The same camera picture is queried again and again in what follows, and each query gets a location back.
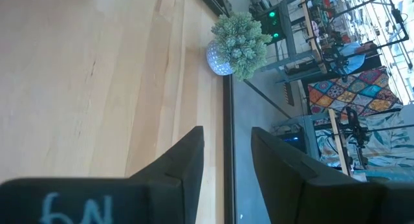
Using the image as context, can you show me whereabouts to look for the green plant in white pot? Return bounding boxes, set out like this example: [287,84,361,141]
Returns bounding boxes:
[205,11,274,83]

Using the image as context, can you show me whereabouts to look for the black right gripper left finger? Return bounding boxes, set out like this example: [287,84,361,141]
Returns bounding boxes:
[0,126,206,224]

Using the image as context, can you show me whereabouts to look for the colourful patterned cloth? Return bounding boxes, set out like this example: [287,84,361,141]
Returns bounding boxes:
[306,65,404,125]

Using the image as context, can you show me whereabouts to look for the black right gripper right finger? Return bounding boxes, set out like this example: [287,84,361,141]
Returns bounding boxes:
[250,126,414,224]

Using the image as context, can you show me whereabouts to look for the teal patterned cloth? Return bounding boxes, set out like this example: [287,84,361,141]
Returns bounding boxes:
[314,111,414,183]

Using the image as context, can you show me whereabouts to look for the computer tower with green lights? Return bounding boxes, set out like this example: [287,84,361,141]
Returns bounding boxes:
[257,6,286,44]

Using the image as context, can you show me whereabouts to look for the person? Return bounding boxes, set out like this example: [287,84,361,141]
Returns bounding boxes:
[334,41,369,76]

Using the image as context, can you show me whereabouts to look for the black aluminium table frame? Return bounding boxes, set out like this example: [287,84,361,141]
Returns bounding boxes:
[193,0,237,224]

